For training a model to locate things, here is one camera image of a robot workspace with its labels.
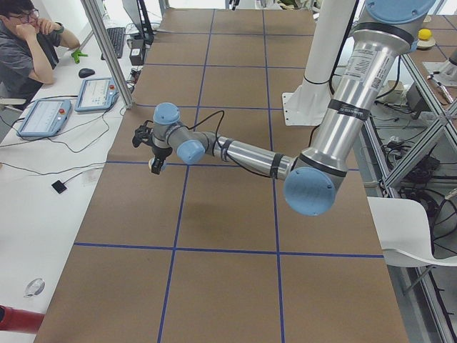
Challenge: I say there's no small black square pad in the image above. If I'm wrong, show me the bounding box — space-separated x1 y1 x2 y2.
51 180 67 194

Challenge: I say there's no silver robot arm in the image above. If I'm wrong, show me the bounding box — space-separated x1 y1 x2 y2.
148 1 433 216

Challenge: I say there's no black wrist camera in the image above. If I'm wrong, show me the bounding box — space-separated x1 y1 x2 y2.
132 120 153 148

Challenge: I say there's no brown paper table mat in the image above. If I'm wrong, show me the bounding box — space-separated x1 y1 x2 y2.
36 9 408 342

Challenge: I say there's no red object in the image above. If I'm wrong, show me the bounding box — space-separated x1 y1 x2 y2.
1 305 45 334

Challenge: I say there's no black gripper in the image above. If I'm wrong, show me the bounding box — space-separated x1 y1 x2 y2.
150 145 171 174

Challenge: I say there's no white chair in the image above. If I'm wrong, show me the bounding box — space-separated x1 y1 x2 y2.
368 197 456 267

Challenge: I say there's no aluminium frame post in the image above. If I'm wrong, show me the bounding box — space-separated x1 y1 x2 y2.
81 0 134 109

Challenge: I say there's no black computer mouse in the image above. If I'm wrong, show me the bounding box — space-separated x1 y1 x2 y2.
78 68 96 79

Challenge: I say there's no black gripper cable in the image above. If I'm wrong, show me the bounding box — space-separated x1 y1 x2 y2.
186 109 226 144

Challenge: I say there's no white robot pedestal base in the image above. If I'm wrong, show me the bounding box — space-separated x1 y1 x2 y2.
282 0 358 126

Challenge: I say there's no blue teach pendant far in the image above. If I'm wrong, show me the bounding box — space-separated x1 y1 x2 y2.
75 78 119 112

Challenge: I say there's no blue teach pendant near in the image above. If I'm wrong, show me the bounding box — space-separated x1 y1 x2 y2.
16 100 72 139

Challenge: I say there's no black power adapter box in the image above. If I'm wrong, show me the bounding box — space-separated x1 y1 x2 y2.
129 39 146 66

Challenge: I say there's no green toy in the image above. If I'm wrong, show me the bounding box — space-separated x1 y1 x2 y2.
71 49 88 64

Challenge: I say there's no black keyboard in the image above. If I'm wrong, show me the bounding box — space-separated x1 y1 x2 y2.
106 27 126 59

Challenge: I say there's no seated person grey shirt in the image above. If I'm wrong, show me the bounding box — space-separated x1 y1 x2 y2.
1 1 80 101

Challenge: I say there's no blue teach pendant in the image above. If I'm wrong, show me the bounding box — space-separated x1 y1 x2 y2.
75 78 119 112
16 100 72 139

